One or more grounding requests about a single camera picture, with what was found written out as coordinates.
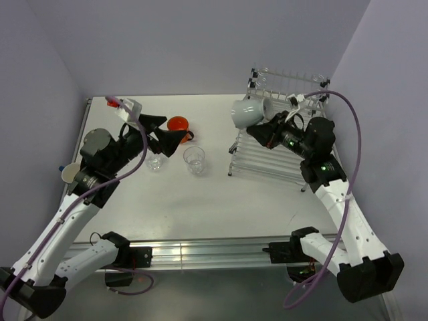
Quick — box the orange plastic mug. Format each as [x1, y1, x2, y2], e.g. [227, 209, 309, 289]
[167, 116, 195, 144]

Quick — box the light blue footed cup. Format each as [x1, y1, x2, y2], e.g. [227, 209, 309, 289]
[231, 98, 274, 130]

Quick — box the patterned white mug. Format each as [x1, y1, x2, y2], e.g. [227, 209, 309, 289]
[255, 87, 278, 99]

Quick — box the metal wire dish rack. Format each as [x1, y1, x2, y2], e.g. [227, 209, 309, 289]
[228, 66, 330, 192]

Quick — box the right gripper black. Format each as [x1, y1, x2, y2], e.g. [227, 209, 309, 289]
[246, 110, 312, 159]

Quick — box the clear glass right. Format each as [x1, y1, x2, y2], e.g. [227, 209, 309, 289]
[183, 146, 205, 175]

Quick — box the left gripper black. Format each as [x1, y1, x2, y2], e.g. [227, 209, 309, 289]
[106, 114, 186, 175]

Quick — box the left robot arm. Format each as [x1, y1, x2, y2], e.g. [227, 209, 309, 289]
[1, 114, 187, 318]

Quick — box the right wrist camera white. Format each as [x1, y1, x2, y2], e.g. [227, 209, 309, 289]
[287, 94, 308, 110]

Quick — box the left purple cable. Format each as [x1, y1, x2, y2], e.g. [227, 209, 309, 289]
[0, 96, 156, 317]

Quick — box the clear glass left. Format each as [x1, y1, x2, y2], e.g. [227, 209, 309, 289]
[144, 154, 163, 171]

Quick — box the clear glass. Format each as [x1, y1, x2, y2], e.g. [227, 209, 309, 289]
[183, 146, 205, 175]
[144, 154, 163, 171]

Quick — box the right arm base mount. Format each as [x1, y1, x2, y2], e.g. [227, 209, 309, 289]
[262, 227, 319, 284]

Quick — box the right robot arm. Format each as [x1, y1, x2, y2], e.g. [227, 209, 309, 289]
[246, 112, 405, 303]

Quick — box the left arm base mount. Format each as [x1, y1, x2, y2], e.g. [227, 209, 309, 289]
[104, 246, 152, 288]

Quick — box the aluminium mounting rail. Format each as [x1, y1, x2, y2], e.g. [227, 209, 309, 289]
[31, 233, 385, 275]

